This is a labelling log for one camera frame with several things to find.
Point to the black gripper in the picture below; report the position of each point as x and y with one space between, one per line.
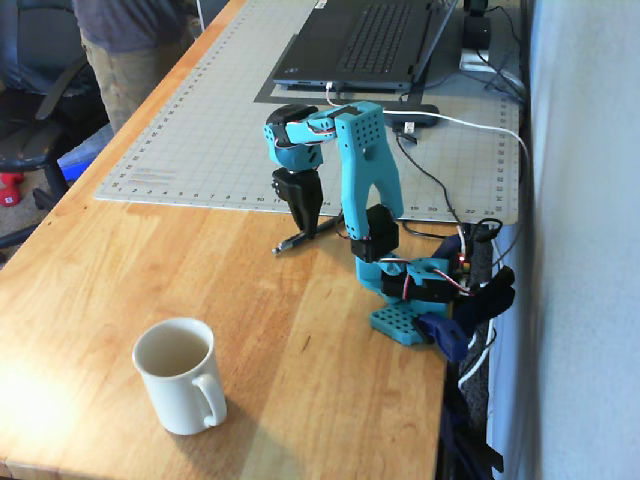
299 192

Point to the black silver pen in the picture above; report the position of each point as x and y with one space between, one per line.
290 244

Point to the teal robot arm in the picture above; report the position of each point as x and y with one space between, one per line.
357 165

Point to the white ceramic mug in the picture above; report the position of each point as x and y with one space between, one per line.
175 385

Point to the grey cutting mat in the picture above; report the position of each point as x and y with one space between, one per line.
210 125

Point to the black usb hub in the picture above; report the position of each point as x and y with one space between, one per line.
415 114

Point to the blue clamp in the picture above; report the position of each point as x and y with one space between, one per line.
445 335

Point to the dark grey laptop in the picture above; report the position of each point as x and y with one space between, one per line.
370 40

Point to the blue white box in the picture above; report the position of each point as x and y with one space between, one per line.
82 155

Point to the person in khaki trousers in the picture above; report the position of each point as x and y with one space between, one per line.
130 60

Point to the black power adapter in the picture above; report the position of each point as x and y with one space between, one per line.
477 27

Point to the black office chair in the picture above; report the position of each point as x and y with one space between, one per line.
40 125

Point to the red dumbbell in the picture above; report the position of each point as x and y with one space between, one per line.
10 192

